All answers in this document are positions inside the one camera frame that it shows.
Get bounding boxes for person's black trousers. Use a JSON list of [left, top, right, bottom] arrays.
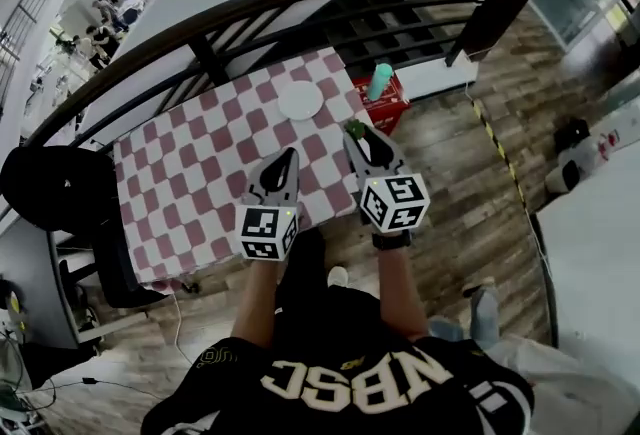
[[272, 227, 384, 324]]

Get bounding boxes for person's black printed jersey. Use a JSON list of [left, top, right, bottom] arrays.
[[141, 282, 536, 435]]

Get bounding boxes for black wristwatch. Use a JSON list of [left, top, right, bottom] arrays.
[[371, 231, 413, 252]]

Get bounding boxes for white grey bag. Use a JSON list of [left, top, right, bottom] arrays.
[[543, 146, 602, 195]]

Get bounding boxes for red box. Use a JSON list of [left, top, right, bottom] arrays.
[[349, 71, 412, 135]]

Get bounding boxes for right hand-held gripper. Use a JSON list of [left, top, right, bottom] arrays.
[[342, 125, 431, 236]]

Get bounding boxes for white round plate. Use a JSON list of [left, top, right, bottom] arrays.
[[277, 81, 324, 122]]

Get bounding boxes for black cable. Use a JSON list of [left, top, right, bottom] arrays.
[[27, 374, 169, 405]]

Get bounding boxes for white cable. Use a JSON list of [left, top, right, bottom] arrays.
[[168, 291, 195, 367]]

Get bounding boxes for white plastic bag red print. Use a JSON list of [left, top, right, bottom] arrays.
[[593, 121, 627, 160]]

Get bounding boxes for person's white shoe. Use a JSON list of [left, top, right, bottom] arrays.
[[326, 266, 350, 290]]

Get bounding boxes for teal bottle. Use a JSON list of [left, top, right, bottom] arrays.
[[368, 62, 394, 102]]

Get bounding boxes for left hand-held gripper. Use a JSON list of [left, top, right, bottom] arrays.
[[233, 147, 302, 263]]

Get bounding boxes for grey desk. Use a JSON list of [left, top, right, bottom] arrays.
[[0, 216, 82, 350]]

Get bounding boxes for yellow black hazard tape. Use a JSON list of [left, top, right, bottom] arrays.
[[471, 97, 527, 212]]

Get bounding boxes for dark wooden post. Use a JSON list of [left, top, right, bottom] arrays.
[[446, 0, 562, 68]]

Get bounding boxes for dark curved railing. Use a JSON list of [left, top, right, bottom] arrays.
[[22, 0, 516, 152]]

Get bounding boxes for red strawberry with green leaves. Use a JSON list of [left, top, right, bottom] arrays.
[[344, 119, 371, 140]]

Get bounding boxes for black office chair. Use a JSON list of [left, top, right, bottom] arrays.
[[0, 145, 174, 310]]

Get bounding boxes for black backpack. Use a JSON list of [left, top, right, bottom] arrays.
[[552, 116, 592, 155]]

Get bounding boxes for person's right forearm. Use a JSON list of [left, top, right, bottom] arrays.
[[374, 245, 432, 343]]

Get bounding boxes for pink white checkered tablecloth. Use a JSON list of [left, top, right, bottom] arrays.
[[113, 47, 377, 285]]

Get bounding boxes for white table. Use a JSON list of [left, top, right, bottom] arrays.
[[529, 141, 640, 350]]

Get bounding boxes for person's left forearm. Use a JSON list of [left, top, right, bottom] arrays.
[[230, 256, 287, 349]]

